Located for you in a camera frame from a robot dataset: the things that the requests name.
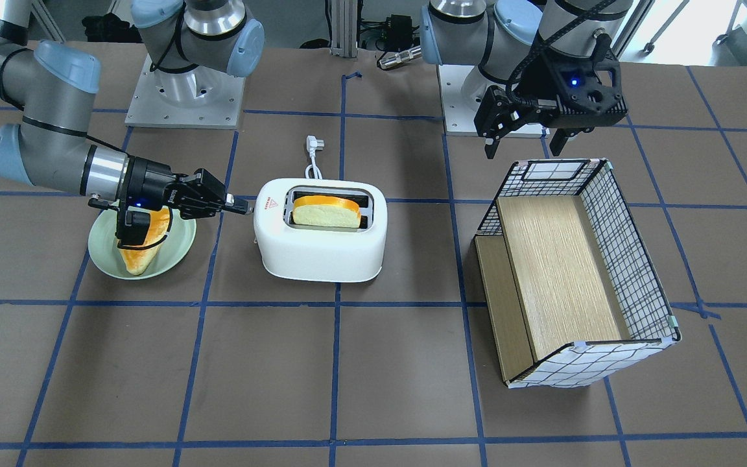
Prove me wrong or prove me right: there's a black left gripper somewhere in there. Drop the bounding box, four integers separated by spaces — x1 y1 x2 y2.
474 32 628 160

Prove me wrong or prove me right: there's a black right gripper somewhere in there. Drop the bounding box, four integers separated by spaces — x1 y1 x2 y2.
124 156 253 221

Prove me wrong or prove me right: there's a white two-slot toaster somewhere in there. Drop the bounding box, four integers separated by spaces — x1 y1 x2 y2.
253 178 388 283

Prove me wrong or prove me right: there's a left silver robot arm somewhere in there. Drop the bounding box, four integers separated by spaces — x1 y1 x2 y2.
420 1 631 159

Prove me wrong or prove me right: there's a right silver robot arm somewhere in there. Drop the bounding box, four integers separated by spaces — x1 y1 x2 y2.
0 1 266 219

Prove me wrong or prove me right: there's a yellow bread slice in toaster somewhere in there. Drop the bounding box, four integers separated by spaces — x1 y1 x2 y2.
292 195 361 228

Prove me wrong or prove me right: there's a triangular golden bread piece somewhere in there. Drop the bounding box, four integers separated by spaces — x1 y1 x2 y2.
117 207 172 276

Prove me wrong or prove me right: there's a light green plate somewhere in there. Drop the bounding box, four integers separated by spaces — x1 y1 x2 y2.
88 210 196 280

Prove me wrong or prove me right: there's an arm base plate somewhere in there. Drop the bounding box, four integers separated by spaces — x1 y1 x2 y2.
125 56 246 130
437 64 551 137

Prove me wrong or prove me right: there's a white toaster power cable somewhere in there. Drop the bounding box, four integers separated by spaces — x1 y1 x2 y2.
304 135 325 181

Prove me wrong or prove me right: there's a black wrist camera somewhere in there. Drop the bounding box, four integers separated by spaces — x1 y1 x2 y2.
115 208 172 250

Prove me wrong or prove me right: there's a wire basket with wooden shelf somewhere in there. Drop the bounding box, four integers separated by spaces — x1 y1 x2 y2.
474 159 682 389

